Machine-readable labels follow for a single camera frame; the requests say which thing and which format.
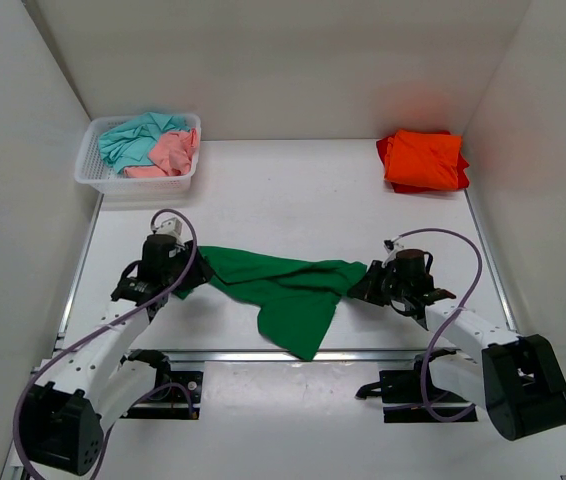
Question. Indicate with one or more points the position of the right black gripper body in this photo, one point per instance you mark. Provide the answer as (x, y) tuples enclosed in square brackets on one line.
[(383, 285)]

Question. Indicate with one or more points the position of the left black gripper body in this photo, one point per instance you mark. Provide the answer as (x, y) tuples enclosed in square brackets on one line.
[(177, 269)]

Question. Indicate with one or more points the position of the green polo shirt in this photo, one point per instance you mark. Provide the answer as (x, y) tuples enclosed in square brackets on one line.
[(297, 299)]

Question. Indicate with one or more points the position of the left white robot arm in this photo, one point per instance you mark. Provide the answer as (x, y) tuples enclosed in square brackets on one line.
[(64, 417)]

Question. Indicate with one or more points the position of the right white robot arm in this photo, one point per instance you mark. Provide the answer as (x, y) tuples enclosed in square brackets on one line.
[(515, 379)]

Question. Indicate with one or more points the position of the red folded shirt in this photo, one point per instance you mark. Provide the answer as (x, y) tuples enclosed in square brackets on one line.
[(385, 147)]

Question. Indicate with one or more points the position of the pink shirt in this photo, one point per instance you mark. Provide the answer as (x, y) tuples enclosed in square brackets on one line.
[(172, 156)]

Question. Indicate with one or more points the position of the white plastic basket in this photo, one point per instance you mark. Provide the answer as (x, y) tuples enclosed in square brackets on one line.
[(92, 171)]

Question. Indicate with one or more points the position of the orange folded shirt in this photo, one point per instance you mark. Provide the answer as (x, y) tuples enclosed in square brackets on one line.
[(425, 157)]

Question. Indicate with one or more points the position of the light blue shirt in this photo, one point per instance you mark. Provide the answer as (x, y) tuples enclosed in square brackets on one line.
[(128, 145)]

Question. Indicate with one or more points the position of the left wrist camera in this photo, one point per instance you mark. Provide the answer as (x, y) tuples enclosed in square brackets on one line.
[(171, 227)]

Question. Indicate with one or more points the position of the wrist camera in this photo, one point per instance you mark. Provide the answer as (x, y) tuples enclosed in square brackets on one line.
[(393, 246), (171, 227)]

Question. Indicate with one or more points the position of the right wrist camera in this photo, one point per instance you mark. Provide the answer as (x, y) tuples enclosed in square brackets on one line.
[(393, 246)]

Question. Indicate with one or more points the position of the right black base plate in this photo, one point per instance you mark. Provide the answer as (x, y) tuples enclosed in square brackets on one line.
[(402, 399)]

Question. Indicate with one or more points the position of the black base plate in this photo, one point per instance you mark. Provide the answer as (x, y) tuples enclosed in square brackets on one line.
[(179, 397), (402, 399)]

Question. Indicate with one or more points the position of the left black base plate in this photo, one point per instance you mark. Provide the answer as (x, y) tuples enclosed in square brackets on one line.
[(179, 397)]

